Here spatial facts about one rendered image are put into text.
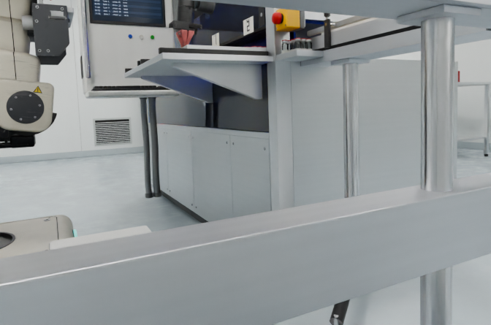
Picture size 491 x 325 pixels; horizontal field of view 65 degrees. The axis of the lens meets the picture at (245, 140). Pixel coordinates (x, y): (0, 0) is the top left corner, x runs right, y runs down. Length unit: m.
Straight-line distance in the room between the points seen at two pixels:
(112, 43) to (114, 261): 1.91
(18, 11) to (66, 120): 5.35
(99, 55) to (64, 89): 4.55
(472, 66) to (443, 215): 5.73
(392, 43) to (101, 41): 1.57
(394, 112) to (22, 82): 1.41
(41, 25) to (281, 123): 0.85
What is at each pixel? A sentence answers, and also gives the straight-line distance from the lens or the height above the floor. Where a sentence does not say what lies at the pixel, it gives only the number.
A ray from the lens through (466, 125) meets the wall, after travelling 6.41.
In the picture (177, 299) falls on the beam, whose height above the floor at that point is 0.49.
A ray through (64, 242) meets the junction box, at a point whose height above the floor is 0.55.
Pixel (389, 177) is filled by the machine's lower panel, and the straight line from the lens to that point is 1.79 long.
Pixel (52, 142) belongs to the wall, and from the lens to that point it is 6.78.
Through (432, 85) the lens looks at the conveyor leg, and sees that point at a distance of 0.70.
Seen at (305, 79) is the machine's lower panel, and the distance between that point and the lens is 1.48.
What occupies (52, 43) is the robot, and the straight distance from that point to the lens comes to 1.41.
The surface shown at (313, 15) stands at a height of 1.03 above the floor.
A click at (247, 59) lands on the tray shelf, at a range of 1.37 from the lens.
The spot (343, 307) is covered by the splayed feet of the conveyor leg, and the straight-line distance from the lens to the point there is 1.32.
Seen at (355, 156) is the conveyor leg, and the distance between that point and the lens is 1.34.
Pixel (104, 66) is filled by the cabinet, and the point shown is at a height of 0.95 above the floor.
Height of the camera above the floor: 0.70
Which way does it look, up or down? 5 degrees down
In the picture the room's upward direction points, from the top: 2 degrees counter-clockwise
